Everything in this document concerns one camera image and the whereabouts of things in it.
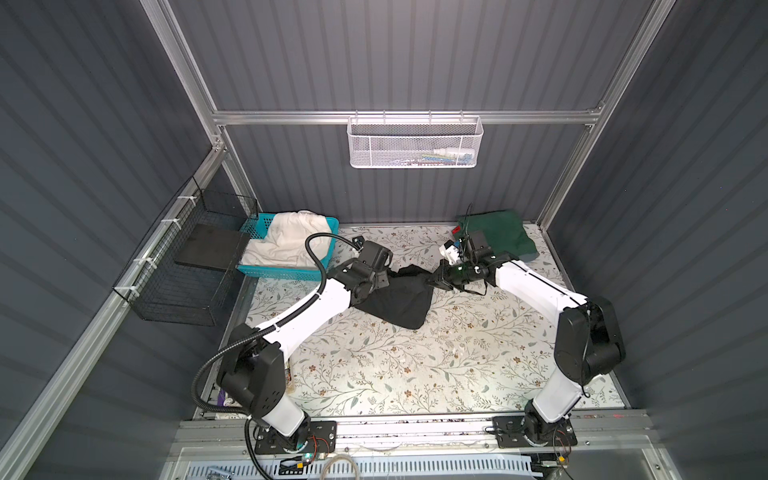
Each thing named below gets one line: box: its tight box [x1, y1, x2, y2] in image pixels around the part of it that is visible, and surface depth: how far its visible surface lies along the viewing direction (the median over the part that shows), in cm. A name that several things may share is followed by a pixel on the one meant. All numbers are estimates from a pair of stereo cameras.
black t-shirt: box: [351, 265, 433, 330], surface depth 88 cm
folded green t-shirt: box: [452, 210, 540, 263], surface depth 112 cm
